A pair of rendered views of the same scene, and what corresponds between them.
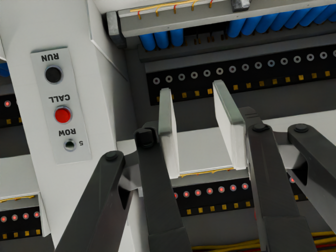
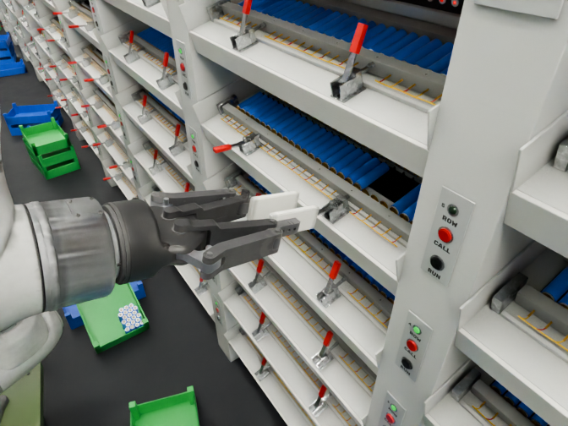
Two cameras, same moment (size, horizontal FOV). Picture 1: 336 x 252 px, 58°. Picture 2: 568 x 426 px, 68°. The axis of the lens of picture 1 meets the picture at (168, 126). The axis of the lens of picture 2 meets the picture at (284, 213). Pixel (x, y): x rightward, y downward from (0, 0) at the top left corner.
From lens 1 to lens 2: 0.47 m
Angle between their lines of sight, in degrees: 73
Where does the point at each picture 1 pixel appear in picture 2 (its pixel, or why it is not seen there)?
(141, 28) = (401, 230)
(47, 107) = (455, 248)
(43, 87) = (449, 263)
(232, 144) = (252, 212)
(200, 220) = not seen: outside the picture
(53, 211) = (509, 162)
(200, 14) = (367, 209)
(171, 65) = not seen: hidden behind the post
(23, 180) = (525, 212)
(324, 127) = (303, 102)
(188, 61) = not seen: hidden behind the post
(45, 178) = (494, 199)
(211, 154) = (362, 128)
